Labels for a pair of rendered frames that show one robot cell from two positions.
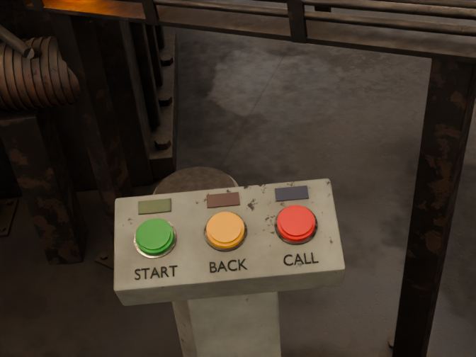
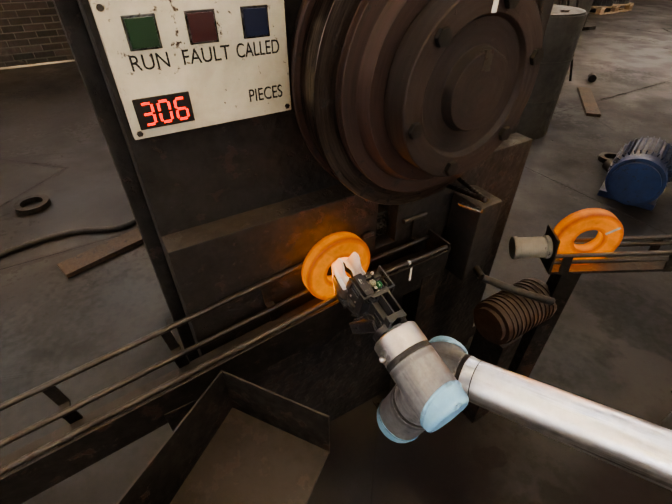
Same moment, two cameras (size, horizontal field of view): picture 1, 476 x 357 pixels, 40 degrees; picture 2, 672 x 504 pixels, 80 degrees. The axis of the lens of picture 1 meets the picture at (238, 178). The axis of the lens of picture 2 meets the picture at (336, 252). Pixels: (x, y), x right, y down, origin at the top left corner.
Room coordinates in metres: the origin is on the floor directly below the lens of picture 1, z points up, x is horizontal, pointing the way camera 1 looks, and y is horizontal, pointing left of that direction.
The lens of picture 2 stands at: (0.69, 1.20, 1.30)
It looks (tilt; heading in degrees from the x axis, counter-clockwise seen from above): 39 degrees down; 329
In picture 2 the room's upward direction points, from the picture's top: straight up
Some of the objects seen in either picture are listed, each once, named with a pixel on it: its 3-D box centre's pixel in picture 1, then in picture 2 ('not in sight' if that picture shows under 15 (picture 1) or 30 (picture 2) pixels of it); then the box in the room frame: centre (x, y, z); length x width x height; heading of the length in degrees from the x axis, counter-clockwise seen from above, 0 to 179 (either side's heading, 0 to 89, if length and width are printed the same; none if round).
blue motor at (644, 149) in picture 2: not in sight; (640, 169); (1.65, -1.55, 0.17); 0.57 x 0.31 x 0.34; 110
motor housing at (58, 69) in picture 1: (57, 157); (496, 354); (1.10, 0.37, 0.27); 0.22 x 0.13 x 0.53; 90
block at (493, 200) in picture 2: not in sight; (467, 233); (1.25, 0.46, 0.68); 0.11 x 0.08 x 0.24; 0
